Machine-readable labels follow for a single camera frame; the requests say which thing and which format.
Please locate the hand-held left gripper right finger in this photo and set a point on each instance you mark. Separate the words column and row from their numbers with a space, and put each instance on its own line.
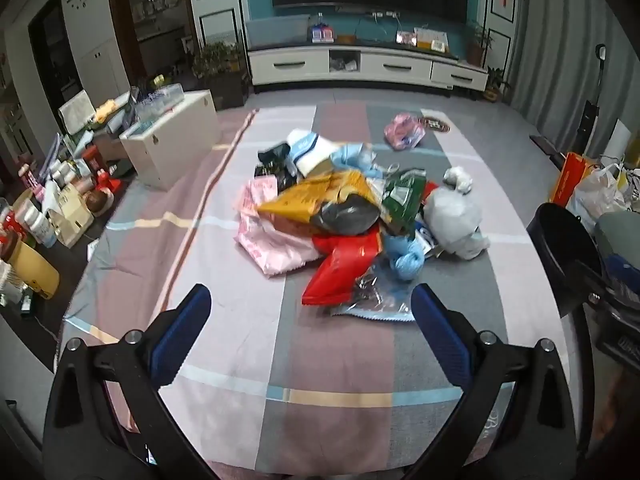
column 440, row 330

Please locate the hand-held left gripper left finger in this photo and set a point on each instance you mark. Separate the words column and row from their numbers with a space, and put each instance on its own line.
column 182, row 330

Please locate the clear plastic wrapper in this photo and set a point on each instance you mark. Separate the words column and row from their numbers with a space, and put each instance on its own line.
column 375, row 305

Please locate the black trash bin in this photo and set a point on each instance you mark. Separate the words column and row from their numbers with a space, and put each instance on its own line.
column 555, row 245

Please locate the red cigarette carton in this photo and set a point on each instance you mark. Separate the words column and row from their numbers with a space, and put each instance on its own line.
column 340, row 270

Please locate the pink plastic bag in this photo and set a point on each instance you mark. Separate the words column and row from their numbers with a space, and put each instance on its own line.
column 260, row 195
column 280, row 252

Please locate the green snack bag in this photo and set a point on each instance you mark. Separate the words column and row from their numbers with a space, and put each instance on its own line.
column 402, row 200

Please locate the dark grey plastic bag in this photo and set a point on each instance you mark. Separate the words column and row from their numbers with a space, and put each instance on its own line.
column 350, row 217

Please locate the white tissue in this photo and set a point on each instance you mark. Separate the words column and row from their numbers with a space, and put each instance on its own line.
column 457, row 177

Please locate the yellow snack bag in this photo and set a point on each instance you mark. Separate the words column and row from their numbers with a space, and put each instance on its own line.
column 305, row 200

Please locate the plaid tablecloth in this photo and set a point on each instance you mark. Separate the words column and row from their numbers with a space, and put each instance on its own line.
column 250, row 360

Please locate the small blue plastic bag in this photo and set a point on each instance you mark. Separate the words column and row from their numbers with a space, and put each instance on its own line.
column 405, row 260

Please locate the grey sofa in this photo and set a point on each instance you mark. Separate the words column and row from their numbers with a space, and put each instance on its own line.
column 620, row 230

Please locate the large white plastic bag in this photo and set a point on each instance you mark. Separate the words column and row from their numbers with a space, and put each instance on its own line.
column 595, row 195

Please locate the brown bowl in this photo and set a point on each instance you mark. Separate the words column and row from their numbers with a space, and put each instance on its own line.
column 99, row 202

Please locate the brown cardboard box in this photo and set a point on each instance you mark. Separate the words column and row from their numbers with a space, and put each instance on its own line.
column 72, row 220

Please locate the orange shopping bag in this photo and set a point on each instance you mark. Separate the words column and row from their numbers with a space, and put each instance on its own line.
column 570, row 180

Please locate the white storage chest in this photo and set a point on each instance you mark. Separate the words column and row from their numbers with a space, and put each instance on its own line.
column 165, row 150

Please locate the white jar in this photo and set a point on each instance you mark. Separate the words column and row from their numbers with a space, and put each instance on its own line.
column 35, row 222

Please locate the white panel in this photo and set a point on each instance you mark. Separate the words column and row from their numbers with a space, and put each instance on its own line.
column 620, row 140

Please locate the red canister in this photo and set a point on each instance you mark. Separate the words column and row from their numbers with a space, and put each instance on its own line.
column 94, row 160

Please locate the light blue plastic bag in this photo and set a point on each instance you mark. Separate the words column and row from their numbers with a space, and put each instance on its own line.
column 350, row 157

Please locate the black packet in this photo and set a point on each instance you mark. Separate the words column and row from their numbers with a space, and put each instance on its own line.
column 275, row 157

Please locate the pink printed packet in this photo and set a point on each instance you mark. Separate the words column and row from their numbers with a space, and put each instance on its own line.
column 402, row 132

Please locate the upright vacuum cleaner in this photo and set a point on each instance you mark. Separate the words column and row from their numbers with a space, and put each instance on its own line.
column 590, row 120

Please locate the row of clear plastic cups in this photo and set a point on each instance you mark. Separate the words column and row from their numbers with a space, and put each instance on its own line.
column 157, row 100

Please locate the white patterned box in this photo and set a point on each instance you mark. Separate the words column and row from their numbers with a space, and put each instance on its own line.
column 77, row 110

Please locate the small potted plant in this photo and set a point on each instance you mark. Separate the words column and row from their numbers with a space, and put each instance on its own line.
column 495, row 85

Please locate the white TV cabinet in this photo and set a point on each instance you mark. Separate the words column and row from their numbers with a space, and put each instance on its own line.
column 395, row 62

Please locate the potted plants in dark planter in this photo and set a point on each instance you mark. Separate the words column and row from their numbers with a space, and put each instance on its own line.
column 220, row 60

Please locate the tall potted plant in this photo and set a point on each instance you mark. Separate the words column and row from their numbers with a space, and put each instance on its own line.
column 477, row 45

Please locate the pink box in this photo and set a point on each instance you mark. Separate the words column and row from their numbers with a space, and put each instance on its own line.
column 406, row 39

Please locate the grey curtain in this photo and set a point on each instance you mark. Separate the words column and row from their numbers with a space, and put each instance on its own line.
column 560, row 25

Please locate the glass fish tank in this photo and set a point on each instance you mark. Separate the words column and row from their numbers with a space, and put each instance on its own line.
column 275, row 32

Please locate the blue box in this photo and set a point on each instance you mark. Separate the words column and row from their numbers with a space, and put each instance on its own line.
column 321, row 34

